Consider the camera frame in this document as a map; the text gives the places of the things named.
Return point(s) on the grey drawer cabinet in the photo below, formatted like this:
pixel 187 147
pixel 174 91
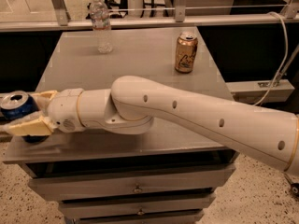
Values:
pixel 102 169

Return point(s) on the metal railing frame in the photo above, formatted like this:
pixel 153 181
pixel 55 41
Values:
pixel 44 15

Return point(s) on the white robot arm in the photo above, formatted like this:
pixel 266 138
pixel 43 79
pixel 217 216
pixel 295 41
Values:
pixel 131 104

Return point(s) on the top grey drawer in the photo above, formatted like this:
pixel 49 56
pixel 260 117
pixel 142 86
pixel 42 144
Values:
pixel 131 183

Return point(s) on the grey drawer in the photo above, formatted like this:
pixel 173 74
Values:
pixel 173 217
pixel 137 206
pixel 131 183

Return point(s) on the clear plastic water bottle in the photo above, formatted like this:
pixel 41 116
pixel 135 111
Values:
pixel 100 18

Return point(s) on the bottom grey drawer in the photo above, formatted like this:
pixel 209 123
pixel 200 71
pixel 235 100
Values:
pixel 173 217

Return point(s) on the gold orange soda can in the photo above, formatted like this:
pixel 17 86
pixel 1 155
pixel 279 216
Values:
pixel 186 50

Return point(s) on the middle grey drawer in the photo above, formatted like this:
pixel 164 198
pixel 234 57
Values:
pixel 137 206

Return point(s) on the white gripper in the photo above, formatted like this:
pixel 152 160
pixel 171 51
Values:
pixel 64 109

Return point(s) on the blue pepsi can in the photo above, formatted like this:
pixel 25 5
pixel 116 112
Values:
pixel 21 105

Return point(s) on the black caster wheel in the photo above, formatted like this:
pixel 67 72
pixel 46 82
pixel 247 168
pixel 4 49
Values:
pixel 294 187

